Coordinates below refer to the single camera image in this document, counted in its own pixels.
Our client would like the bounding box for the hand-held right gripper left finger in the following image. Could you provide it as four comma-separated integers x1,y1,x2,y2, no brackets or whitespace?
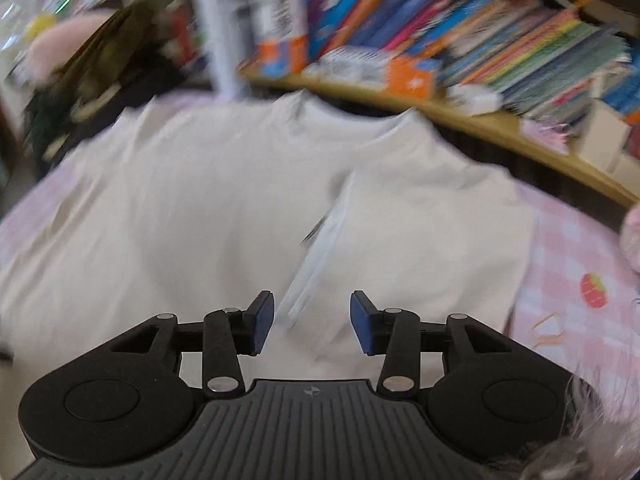
95,290,275,400

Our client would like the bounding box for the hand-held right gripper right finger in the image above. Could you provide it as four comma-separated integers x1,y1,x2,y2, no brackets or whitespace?
350,290,531,400

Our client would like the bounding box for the cream printed t-shirt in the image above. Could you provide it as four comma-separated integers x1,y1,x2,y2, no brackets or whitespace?
0,89,538,466

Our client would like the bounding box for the pink checked cartoon table mat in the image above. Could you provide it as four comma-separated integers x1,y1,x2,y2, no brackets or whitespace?
0,87,640,426

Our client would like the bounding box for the white plug adapter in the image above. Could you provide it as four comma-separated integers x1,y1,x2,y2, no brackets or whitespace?
446,82,502,115

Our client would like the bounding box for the white orange product box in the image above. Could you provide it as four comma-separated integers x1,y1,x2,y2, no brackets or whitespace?
302,46,443,101
247,0,308,78

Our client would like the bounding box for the pink small scissors card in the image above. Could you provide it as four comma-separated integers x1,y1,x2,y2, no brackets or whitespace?
520,117,571,153

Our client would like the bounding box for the white pink plush rabbit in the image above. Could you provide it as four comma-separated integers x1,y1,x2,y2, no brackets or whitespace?
620,205,640,273

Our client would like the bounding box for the white pen holder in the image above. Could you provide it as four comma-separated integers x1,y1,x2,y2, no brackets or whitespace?
574,95,635,173

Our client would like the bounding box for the olive green bag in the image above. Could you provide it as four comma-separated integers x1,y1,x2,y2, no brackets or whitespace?
55,0,158,111

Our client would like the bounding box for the row of colourful books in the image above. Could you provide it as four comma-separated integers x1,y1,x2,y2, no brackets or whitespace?
300,0,640,121

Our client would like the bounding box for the wooden bookshelf white frame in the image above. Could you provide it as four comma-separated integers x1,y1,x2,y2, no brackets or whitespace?
185,0,640,208

